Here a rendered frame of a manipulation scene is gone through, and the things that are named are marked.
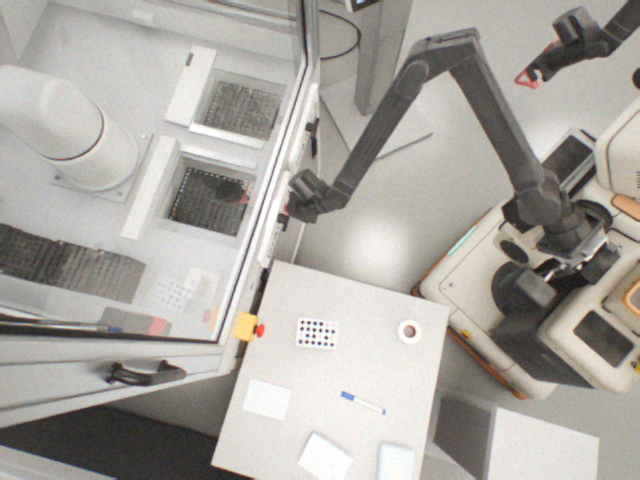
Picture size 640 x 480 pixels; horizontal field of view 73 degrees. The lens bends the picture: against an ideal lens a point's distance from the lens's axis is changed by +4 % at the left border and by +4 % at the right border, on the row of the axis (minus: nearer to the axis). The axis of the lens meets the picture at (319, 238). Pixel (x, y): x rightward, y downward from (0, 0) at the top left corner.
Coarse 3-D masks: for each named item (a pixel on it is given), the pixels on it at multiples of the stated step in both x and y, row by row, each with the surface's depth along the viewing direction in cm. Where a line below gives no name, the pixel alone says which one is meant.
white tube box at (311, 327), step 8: (304, 320) 129; (312, 320) 129; (320, 320) 128; (328, 320) 128; (304, 328) 128; (312, 328) 128; (320, 328) 129; (328, 328) 128; (336, 328) 128; (304, 336) 127; (312, 336) 131; (328, 336) 128; (336, 336) 127; (296, 344) 127; (304, 344) 127; (312, 344) 129; (320, 344) 130; (328, 344) 127
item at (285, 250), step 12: (312, 144) 173; (312, 156) 184; (300, 168) 162; (312, 168) 194; (288, 228) 169; (300, 228) 206; (276, 240) 151; (288, 240) 178; (276, 252) 157; (288, 252) 187; (264, 276) 141; (264, 288) 153; (252, 312) 142; (240, 348) 138; (240, 360) 139
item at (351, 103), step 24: (384, 0) 156; (408, 0) 162; (384, 24) 168; (360, 48) 192; (384, 48) 182; (360, 72) 205; (384, 72) 200; (336, 96) 235; (360, 96) 220; (336, 120) 232; (360, 120) 231; (408, 120) 230; (408, 144) 229
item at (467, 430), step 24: (432, 408) 195; (456, 408) 172; (480, 408) 194; (432, 432) 192; (456, 432) 165; (480, 432) 143; (504, 432) 123; (528, 432) 123; (552, 432) 123; (576, 432) 123; (432, 456) 190; (456, 456) 159; (480, 456) 138; (504, 456) 122; (528, 456) 122; (552, 456) 122; (576, 456) 122
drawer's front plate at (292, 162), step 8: (312, 88) 135; (312, 96) 134; (312, 104) 135; (304, 112) 132; (312, 112) 139; (304, 120) 132; (312, 120) 143; (304, 128) 132; (296, 136) 130; (304, 136) 136; (296, 144) 130; (304, 144) 140; (296, 152) 129; (288, 160) 128; (296, 160) 133; (296, 168) 136
